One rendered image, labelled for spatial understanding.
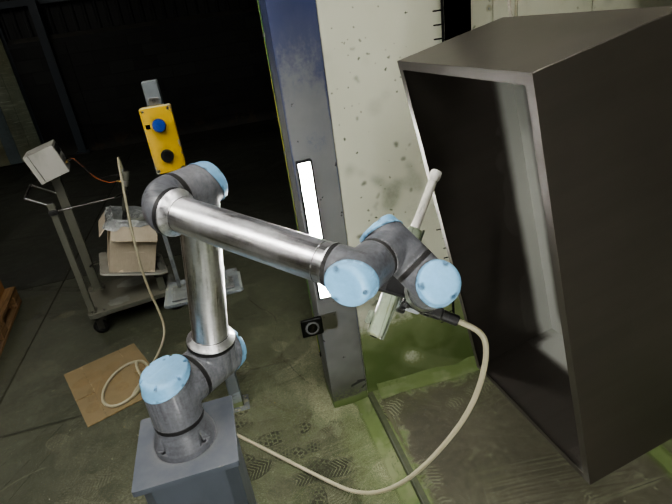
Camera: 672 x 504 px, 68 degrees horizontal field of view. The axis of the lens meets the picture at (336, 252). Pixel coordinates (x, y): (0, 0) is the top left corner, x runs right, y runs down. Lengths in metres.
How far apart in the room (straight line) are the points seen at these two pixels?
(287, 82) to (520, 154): 0.88
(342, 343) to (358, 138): 0.96
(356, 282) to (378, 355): 1.66
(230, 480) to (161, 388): 0.37
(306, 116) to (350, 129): 0.19
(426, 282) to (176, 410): 0.88
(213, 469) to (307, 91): 1.34
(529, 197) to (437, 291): 0.95
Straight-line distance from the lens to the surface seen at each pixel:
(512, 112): 1.75
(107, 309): 3.81
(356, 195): 2.13
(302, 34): 1.99
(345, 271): 0.89
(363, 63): 2.05
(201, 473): 1.63
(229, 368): 1.67
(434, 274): 1.00
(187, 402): 1.58
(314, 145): 2.03
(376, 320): 1.31
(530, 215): 1.91
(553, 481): 2.30
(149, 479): 1.68
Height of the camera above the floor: 1.77
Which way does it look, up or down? 25 degrees down
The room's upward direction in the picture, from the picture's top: 8 degrees counter-clockwise
